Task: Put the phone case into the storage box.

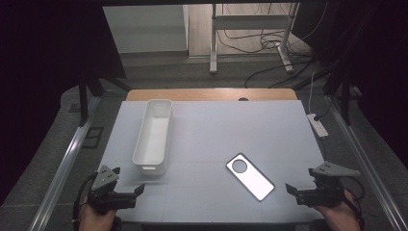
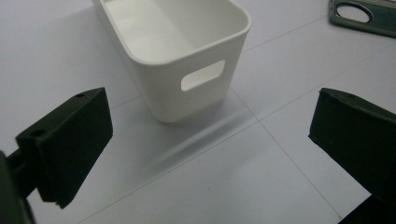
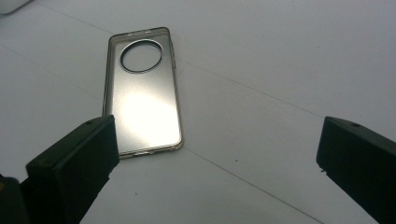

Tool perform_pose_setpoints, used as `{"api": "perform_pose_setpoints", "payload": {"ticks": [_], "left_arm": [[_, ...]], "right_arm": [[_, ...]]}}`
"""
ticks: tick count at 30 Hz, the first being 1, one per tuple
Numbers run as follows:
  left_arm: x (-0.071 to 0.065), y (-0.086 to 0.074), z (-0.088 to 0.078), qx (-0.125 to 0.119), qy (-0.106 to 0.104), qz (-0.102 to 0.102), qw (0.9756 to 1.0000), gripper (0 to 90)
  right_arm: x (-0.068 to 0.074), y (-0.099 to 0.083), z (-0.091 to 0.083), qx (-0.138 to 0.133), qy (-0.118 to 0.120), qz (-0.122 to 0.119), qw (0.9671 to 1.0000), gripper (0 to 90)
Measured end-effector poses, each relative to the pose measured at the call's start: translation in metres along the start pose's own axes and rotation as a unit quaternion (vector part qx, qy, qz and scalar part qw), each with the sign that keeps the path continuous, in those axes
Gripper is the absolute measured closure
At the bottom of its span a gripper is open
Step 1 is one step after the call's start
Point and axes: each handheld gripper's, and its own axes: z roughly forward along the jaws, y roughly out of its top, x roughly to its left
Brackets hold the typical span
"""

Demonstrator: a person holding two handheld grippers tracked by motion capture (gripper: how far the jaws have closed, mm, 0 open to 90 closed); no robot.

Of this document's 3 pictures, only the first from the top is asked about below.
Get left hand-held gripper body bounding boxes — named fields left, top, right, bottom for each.
left=86, top=165, right=140, bottom=216

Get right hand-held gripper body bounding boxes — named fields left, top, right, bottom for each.
left=294, top=161, right=362, bottom=209

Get white plastic bin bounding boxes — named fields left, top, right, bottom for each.
left=132, top=98, right=174, bottom=176

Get person's left hand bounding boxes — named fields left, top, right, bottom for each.
left=78, top=194, right=118, bottom=231

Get person's right hand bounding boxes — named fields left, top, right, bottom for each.
left=312, top=189, right=362, bottom=231

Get white power strip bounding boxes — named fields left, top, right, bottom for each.
left=306, top=113, right=330, bottom=139

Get black stand legs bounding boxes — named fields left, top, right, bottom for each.
left=322, top=64, right=355, bottom=127
left=77, top=71, right=133, bottom=128

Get black curtain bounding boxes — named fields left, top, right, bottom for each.
left=0, top=0, right=127, bottom=206
left=293, top=0, right=408, bottom=181

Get white panel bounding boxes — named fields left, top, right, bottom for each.
left=102, top=4, right=190, bottom=55

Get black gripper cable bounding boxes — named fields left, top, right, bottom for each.
left=343, top=175, right=366, bottom=231
left=72, top=172, right=99, bottom=231

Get black floor frame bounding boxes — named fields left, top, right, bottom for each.
left=82, top=126, right=105, bottom=149

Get aluminium rail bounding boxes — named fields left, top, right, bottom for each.
left=326, top=95, right=408, bottom=231
left=28, top=95, right=103, bottom=231

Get white cable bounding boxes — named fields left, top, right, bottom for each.
left=308, top=70, right=318, bottom=116

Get black floor cables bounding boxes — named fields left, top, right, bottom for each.
left=216, top=3, right=331, bottom=90

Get white metal stand frame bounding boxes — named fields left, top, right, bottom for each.
left=209, top=2, right=301, bottom=75

